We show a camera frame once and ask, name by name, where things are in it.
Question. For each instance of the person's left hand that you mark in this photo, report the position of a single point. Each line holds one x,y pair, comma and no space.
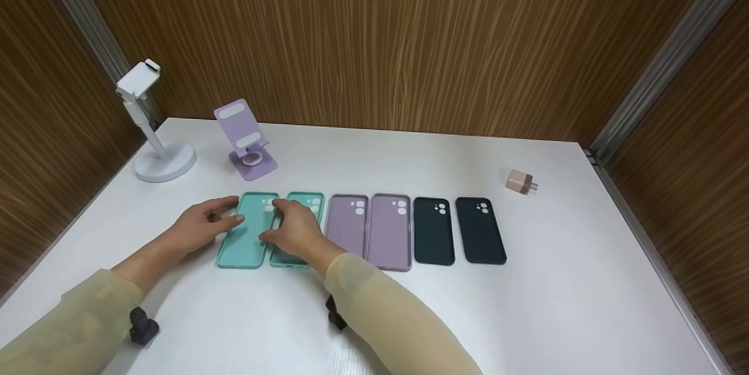
190,231

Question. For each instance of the person's right hand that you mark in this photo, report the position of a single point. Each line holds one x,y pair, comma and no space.
304,234

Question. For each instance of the person's left fingers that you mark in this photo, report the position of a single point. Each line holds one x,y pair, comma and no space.
215,204

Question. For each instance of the person's left thumb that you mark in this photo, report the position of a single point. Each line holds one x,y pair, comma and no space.
227,226

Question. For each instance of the person's right thumb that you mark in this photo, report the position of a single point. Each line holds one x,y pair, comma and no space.
271,236

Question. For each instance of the person's right fingers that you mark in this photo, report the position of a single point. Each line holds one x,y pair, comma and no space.
291,209

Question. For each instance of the teal phone case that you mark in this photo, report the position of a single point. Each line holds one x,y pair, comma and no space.
313,202
248,240

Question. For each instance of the person's left forearm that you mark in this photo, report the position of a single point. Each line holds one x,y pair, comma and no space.
76,316

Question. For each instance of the person's right forearm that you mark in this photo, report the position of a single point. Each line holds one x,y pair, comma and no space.
392,316

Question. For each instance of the purple phone case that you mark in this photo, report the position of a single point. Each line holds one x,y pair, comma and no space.
346,226
389,234

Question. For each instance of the white phone stand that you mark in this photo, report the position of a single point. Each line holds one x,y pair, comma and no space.
161,161

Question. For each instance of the purple folding phone stand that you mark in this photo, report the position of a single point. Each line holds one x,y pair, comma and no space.
241,129

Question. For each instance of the black wrist band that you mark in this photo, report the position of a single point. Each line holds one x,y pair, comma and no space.
336,313
143,325

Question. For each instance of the dark green phone case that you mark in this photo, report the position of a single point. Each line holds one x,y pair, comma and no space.
433,234
481,234

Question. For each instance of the pink charger plug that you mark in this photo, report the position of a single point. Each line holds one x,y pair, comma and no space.
519,181

